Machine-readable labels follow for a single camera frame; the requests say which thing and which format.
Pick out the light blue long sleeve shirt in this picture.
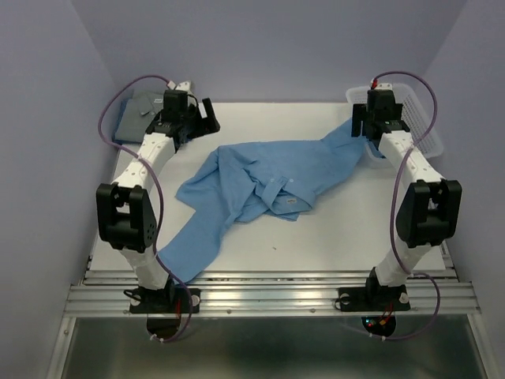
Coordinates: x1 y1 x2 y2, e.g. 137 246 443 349
159 122 389 281

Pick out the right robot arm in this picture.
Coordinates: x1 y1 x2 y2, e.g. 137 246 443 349
339 85 462 312

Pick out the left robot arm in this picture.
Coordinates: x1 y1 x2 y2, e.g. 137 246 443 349
95 89 220 313

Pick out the white plastic basket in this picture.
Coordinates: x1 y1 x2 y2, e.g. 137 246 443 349
346 83 444 169

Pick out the folded grey shirt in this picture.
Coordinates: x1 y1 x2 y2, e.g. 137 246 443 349
113 81 198 144

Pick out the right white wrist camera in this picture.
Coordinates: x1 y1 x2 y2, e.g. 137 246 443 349
370 80 394 91

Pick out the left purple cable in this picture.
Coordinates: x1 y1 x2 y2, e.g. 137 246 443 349
96 74 194 343

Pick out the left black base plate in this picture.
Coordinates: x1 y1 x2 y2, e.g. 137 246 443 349
123 287 200 314

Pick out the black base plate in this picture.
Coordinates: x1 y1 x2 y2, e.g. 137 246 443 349
123 287 200 314
338 285 411 313

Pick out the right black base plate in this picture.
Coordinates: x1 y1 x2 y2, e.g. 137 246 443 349
338 285 411 313

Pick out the aluminium rail frame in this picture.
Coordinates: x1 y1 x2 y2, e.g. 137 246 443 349
47 244 500 378

